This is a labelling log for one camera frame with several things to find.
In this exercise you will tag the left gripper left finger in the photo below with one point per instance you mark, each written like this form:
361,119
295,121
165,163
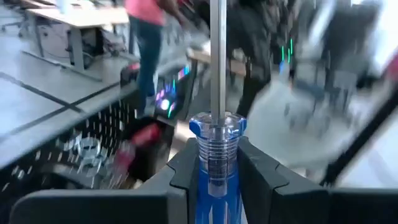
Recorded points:
140,205

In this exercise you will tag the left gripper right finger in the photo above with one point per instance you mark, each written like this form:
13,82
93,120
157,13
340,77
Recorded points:
295,205

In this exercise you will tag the red clear screwdriver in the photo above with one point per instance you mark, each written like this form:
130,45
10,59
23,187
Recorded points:
146,137

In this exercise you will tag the black pegboard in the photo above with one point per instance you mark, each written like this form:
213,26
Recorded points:
102,124

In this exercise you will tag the small blue screwdriver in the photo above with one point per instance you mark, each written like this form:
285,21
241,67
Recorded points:
218,155

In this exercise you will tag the person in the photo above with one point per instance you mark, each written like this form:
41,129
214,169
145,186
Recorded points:
149,37

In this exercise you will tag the light wood top desk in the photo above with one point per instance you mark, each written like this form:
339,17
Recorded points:
77,18

